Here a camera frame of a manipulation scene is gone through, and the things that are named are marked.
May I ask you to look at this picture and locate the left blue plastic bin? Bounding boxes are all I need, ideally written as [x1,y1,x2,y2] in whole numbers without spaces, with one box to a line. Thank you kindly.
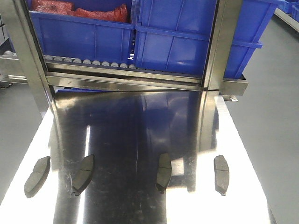
[27,0,135,63]

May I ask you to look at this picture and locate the grey brake pad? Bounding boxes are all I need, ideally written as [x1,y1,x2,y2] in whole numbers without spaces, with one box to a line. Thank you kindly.
[72,154,94,196]
[214,155,230,196]
[156,153,172,194]
[24,156,50,198]

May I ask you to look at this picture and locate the red mesh bags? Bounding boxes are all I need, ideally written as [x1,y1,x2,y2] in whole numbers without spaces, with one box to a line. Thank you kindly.
[31,0,129,23]

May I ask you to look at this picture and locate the right blue plastic bin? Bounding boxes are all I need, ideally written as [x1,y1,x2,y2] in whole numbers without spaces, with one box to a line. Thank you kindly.
[134,0,282,79]

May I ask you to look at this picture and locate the blue plastic bin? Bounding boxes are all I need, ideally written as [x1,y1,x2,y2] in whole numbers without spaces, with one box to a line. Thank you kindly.
[27,0,135,63]
[134,0,282,79]

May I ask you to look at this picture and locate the grey roller track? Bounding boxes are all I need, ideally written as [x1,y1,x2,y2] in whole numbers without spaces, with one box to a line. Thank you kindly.
[43,55,136,70]

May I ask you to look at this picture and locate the stainless steel rack frame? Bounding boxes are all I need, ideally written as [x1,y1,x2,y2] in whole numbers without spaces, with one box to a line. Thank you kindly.
[0,0,248,115]

